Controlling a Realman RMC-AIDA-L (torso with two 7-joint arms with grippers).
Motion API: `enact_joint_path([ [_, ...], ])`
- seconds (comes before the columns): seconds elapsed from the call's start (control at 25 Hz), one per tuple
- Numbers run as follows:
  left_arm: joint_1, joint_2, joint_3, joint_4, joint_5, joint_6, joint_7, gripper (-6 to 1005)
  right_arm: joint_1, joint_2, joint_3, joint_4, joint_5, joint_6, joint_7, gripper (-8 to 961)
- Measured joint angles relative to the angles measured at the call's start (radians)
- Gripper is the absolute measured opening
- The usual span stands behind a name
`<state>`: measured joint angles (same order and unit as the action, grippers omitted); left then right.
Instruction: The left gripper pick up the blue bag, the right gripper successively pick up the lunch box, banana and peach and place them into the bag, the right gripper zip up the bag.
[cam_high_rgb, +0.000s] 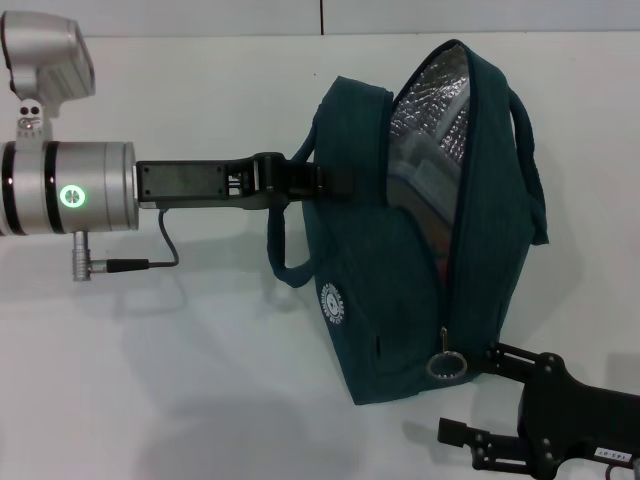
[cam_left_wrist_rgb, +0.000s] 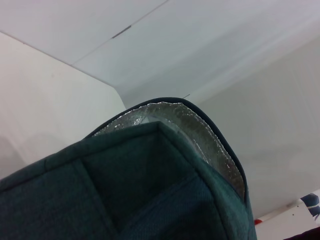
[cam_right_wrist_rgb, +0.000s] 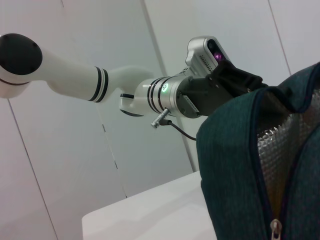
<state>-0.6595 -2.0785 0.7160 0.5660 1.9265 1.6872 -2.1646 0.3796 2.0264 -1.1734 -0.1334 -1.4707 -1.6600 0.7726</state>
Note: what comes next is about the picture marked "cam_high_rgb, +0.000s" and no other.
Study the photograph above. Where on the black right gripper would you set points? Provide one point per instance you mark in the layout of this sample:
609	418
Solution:
580	415

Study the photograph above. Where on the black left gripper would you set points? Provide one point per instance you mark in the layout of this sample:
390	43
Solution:
195	182

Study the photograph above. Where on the clear blue-rimmed food container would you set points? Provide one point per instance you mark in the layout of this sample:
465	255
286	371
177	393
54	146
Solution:
425	170

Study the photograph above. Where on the dark teal insulated lunch bag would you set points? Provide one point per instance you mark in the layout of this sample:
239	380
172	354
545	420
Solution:
400	260

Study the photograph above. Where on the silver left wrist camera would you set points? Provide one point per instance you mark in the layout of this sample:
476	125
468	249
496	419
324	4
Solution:
47	55

